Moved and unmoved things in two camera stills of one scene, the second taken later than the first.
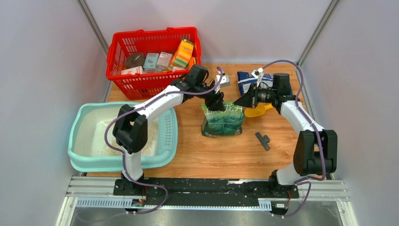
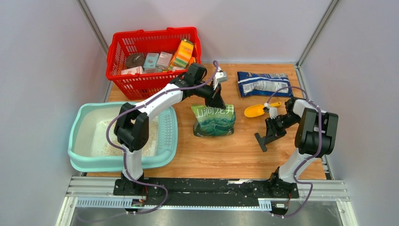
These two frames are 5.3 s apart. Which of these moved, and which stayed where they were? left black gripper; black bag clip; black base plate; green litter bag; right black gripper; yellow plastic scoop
Moved: right black gripper; green litter bag
Stayed: black bag clip; black base plate; left black gripper; yellow plastic scoop
